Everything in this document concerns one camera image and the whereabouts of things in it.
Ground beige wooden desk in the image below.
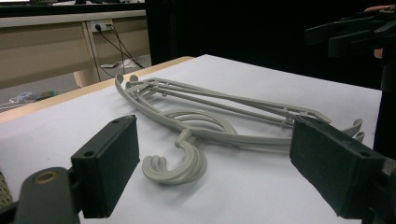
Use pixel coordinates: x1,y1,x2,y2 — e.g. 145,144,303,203
0,8,152,91

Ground black curtain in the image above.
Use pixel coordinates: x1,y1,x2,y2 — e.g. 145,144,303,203
144,0,396,91

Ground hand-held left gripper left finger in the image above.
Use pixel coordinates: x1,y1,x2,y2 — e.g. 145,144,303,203
70,114,141,219

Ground black power cables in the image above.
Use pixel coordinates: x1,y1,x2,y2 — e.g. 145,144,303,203
94,23,146,78

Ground white paper scrap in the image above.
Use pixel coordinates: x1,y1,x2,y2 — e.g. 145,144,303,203
100,60,138,70

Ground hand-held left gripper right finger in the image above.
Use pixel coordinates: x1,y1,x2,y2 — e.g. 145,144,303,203
289,115,390,219

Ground white power socket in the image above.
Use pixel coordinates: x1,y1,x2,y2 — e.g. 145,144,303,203
90,19,114,33

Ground white table sheet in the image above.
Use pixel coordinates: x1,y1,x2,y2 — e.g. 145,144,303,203
0,54,383,224

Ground green woven basket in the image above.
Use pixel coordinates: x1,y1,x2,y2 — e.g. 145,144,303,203
0,172,14,209

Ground grey plastic clothes hanger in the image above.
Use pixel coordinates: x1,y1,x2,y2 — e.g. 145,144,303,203
124,77,365,185
114,73,364,186
129,74,364,185

